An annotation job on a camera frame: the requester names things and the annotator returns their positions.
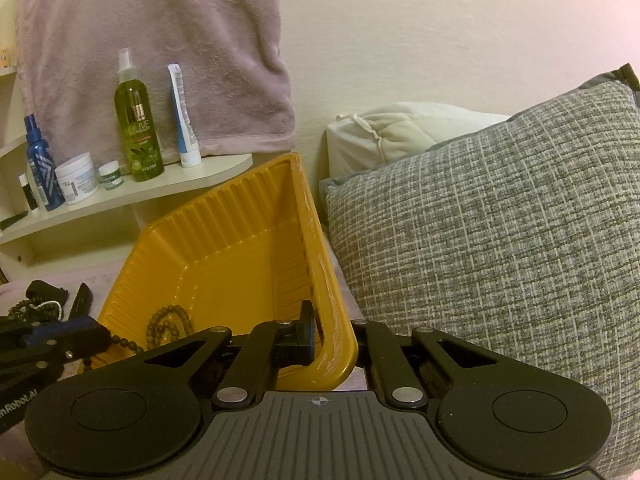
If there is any black lipstick tube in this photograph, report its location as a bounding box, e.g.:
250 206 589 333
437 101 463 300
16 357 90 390
67 282 94 319

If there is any yellow plastic tray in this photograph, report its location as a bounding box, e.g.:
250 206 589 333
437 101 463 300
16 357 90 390
76 152 358 392

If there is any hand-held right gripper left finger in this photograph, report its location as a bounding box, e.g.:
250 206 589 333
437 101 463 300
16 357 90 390
117 300 318 408

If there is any pink hanging towel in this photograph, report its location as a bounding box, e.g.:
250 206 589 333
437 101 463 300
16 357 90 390
15 0 296 167

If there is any green spray bottle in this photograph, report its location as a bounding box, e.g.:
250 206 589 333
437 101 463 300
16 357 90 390
114 48 166 183

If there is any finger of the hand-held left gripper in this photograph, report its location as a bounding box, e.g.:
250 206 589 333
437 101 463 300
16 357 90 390
0 350 68 386
0 316 112 356

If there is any grey checked pillow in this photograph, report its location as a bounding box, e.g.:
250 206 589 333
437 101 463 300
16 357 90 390
318 63 640 476

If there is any blue spray bottle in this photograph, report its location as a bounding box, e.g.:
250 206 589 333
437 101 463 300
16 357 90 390
23 113 66 212

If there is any cream pillow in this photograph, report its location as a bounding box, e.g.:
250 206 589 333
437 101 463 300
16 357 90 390
326 101 512 181

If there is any blue and white tube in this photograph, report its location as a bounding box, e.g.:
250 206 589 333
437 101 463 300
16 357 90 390
166 63 202 168

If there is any white cream jar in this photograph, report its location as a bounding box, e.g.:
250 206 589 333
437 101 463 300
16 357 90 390
54 152 99 207

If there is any small green label jar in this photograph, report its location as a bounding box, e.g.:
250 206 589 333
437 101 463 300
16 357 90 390
98 161 123 192

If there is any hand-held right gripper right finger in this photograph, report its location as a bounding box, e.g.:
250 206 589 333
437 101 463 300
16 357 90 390
350 317 531 408

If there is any white bead chain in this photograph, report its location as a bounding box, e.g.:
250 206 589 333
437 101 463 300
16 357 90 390
27 299 64 319

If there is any cream wooden shelf unit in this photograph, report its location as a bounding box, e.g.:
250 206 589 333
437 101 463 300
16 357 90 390
0 45 254 281

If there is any pile of beaded jewelry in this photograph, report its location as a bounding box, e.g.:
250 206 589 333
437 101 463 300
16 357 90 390
0 280 68 321

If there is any brown bead necklace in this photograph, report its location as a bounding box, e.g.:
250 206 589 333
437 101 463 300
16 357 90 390
82 304 196 368

